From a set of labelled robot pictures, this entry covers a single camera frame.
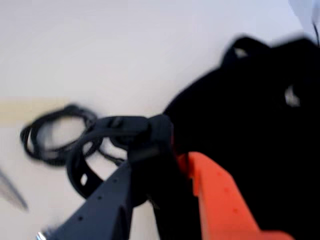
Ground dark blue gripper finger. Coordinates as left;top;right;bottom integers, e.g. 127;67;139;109
57;159;133;240

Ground black smart watch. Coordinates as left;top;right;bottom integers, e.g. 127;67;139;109
65;114;191;210

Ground coiled black cable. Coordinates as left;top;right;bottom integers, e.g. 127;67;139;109
19;104;126;167

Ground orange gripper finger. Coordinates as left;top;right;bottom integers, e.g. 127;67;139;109
175;151;296;240

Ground black cloth bag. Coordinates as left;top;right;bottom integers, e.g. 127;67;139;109
161;35;320;240

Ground blue handled scissors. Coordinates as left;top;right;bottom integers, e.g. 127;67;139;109
0;165;29;211

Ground wide beige tape strip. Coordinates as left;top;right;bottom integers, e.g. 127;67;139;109
0;98;74;125

